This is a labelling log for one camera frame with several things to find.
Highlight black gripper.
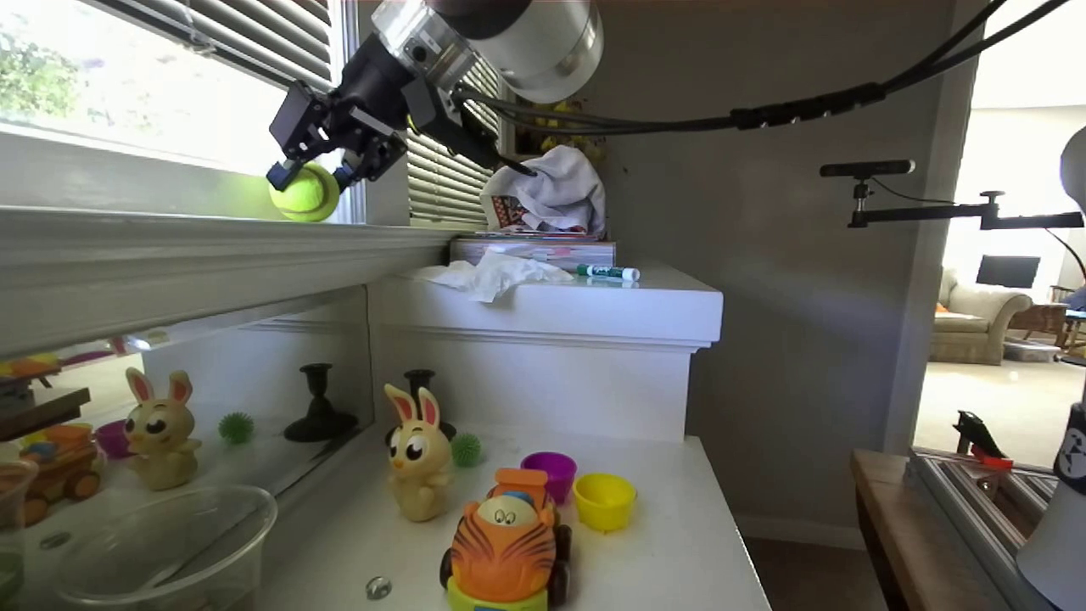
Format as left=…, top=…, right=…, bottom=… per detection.
left=262, top=35, right=455, bottom=192

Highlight green tennis ball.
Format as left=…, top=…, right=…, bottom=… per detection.
left=263, top=161, right=347, bottom=227

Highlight narrow window blind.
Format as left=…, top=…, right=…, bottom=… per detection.
left=400, top=53, right=509, bottom=227

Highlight wide window blind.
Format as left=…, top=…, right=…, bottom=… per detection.
left=87, top=0, right=365, bottom=96

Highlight white window sill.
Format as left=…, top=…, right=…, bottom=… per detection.
left=0, top=202, right=471, bottom=361

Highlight crumpled white cloth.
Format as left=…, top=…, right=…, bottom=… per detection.
left=416, top=247, right=576, bottom=308

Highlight yellow flowers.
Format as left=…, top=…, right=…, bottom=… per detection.
left=530, top=100, right=605, bottom=159

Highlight stack of books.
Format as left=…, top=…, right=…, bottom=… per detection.
left=446, top=229, right=622, bottom=271

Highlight teal marker pen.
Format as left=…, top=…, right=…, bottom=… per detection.
left=571, top=262, right=644, bottom=287

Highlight white shelf cabinet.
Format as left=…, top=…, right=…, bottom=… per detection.
left=371, top=262, right=726, bottom=449

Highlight yellow bunny toy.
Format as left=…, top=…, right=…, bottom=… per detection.
left=380, top=379, right=459, bottom=525

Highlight green pom-pom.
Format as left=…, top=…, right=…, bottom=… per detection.
left=446, top=430, right=487, bottom=473

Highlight purple plastic egg half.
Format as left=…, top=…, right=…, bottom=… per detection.
left=518, top=449, right=579, bottom=507

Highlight clear plastic bowl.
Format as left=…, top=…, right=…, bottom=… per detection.
left=47, top=480, right=281, bottom=611

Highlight orange tiger toy car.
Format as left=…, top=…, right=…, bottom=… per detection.
left=437, top=465, right=576, bottom=611

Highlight yellow plastic egg half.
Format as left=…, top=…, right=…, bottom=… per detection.
left=571, top=467, right=641, bottom=536

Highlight beige sofa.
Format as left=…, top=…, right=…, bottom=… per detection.
left=928, top=268, right=1035, bottom=367

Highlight brown wooden table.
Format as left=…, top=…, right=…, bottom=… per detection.
left=848, top=449, right=986, bottom=611

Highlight dark monitor screen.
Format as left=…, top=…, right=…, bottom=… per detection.
left=972, top=251, right=1046, bottom=293

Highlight red black bird figurine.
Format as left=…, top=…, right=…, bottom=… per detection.
left=951, top=406, right=1018, bottom=478

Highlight grey green tray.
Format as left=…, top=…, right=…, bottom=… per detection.
left=909, top=444, right=1070, bottom=611

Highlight white cone object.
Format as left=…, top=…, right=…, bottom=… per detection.
left=1010, top=385, right=1086, bottom=611

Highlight wall mirror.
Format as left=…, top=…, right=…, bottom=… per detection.
left=0, top=285, right=373, bottom=611

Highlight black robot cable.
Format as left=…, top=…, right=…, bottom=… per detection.
left=478, top=0, right=1071, bottom=141

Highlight black bar camera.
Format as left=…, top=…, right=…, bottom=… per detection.
left=817, top=156, right=918, bottom=183

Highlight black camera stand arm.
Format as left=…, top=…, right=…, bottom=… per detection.
left=846, top=178, right=1086, bottom=235

